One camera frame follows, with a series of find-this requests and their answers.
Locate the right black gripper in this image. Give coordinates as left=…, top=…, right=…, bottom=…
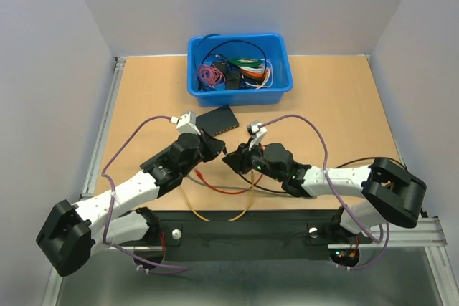
left=222, top=136, right=284, bottom=183

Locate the yellow ethernet cable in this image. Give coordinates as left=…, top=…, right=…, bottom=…
left=182, top=173, right=257, bottom=222

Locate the large black network switch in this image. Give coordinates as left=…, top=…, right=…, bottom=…
left=140, top=145, right=174, bottom=173

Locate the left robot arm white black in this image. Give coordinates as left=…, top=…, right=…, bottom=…
left=36, top=132, right=226, bottom=277

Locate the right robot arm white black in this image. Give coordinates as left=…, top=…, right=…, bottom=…
left=223, top=143, right=427, bottom=242

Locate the black adapter in bin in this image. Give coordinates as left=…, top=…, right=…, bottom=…
left=212, top=61, right=242, bottom=90

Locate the blue plastic bin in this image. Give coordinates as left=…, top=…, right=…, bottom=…
left=187, top=34, right=293, bottom=107

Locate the black cable on table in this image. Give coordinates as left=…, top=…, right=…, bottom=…
left=236, top=157, right=426, bottom=214

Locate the small black network switch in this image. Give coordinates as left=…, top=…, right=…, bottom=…
left=196, top=105, right=240, bottom=137

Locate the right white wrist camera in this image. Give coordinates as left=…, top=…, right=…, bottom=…
left=247, top=120, right=268, bottom=150

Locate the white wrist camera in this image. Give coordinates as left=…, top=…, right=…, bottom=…
left=169, top=111, right=200, bottom=135
left=247, top=120, right=268, bottom=150

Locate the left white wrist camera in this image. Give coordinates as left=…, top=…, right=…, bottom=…
left=169, top=111, right=200, bottom=135

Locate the red ethernet cable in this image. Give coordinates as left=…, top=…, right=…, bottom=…
left=195, top=144, right=266, bottom=196

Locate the grey ethernet cable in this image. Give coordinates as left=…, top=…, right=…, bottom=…
left=186, top=176, right=291, bottom=198

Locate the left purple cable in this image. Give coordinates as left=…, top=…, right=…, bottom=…
left=102, top=115, right=187, bottom=274

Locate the pink coiled cable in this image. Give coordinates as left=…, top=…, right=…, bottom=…
left=197, top=64, right=226, bottom=87

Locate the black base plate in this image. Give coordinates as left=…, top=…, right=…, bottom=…
left=118, top=208, right=374, bottom=262

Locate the green white orange cable bundle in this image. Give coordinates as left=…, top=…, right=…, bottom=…
left=229, top=55, right=274, bottom=90

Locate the black cable in bin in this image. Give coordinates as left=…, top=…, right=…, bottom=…
left=195, top=34, right=268, bottom=70

